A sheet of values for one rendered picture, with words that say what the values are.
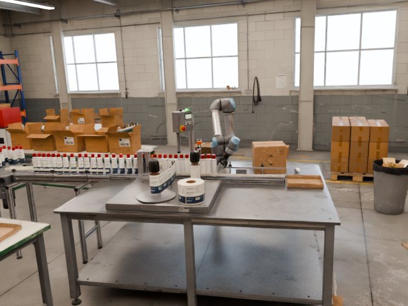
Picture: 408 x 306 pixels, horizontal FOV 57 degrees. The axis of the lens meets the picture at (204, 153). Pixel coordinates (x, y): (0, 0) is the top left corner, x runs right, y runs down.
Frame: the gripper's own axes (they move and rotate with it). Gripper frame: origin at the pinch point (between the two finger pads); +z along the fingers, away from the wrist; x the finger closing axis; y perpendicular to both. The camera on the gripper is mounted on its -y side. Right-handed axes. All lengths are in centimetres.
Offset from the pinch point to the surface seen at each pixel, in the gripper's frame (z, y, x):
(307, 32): -191, -515, 17
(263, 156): -27.7, -19.4, 30.0
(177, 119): -23, 1, -55
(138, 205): 30, 78, -39
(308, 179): -32, -11, 75
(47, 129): 133, -173, -255
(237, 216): -4, 82, 28
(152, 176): 10, 65, -42
